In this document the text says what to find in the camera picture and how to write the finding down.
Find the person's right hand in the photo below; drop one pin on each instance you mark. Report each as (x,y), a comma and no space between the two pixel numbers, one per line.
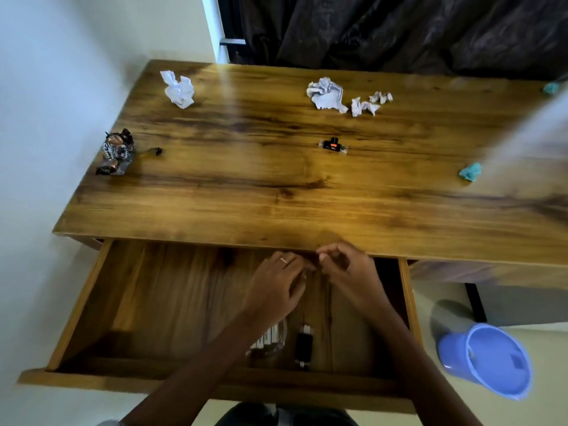
(355,279)

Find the person's left hand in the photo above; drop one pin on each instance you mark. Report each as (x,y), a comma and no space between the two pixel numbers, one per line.
(275,292)

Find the white cylindrical battery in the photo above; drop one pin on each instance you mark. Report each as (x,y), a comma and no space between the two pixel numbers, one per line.
(274,334)
(256,344)
(266,339)

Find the clear glass ashtray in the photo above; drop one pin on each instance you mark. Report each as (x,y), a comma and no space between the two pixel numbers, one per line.
(280,343)

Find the black lighter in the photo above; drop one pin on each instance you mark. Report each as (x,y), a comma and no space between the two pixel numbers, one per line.
(304,346)

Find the wooden drawer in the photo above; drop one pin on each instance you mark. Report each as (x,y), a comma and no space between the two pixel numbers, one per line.
(488,275)
(155,306)

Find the small black white object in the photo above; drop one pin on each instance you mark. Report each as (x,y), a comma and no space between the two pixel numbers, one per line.
(332,145)

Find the twisted white paper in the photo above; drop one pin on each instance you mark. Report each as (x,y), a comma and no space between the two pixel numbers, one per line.
(361,107)

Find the small white paper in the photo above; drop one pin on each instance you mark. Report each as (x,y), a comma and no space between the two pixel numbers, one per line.
(381,97)

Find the large white paper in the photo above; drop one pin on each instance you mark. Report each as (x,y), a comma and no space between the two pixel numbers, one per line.
(326,95)

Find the small dark wrapper scrap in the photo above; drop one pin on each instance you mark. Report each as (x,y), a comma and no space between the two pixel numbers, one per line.
(153,151)

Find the dark brown snack wrapper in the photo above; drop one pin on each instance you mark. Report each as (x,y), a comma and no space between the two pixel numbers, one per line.
(116,153)

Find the white paper ball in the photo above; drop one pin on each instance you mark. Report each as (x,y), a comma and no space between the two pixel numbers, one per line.
(179,90)

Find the tiny teal paper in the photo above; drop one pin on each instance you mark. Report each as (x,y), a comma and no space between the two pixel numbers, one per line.
(551,88)

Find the person's left forearm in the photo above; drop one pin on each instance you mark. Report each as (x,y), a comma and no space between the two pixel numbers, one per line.
(199,372)

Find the person's right forearm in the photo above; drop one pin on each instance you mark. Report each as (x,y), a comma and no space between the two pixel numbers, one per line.
(421,372)

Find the black white plaid shirt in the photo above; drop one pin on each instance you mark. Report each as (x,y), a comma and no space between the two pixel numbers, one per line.
(310,417)

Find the blue plastic bin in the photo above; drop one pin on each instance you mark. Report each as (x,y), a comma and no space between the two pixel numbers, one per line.
(492,363)

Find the dark brown leaf-patterned curtain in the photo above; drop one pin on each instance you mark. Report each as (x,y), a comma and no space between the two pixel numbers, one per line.
(399,31)

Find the black window frame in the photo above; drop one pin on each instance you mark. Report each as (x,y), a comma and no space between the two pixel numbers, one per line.
(227,22)

